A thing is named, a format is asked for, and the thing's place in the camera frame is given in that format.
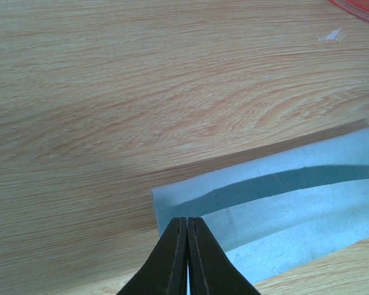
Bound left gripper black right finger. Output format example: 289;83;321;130
187;217;260;295

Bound light blue cleaning cloth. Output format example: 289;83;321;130
151;127;369;283

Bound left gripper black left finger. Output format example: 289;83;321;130
117;218;188;295

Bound pink translucent sunglasses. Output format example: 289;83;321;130
330;0;369;23

